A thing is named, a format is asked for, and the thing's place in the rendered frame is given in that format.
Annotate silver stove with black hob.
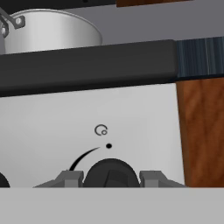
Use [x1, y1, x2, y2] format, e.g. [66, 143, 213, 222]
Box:
[0, 0, 224, 188]

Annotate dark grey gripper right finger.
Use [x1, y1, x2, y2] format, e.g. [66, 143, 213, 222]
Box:
[138, 170, 186, 188]

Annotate silver metal pot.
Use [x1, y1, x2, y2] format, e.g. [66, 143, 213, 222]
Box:
[0, 7, 103, 55]

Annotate brown wooden cupboard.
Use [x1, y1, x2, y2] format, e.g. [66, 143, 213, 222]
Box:
[175, 76, 224, 188]

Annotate black stove knob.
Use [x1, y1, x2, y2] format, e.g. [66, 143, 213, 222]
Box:
[0, 172, 11, 188]
[82, 157, 140, 188]

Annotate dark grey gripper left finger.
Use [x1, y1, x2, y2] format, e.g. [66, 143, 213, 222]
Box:
[33, 170, 85, 188]

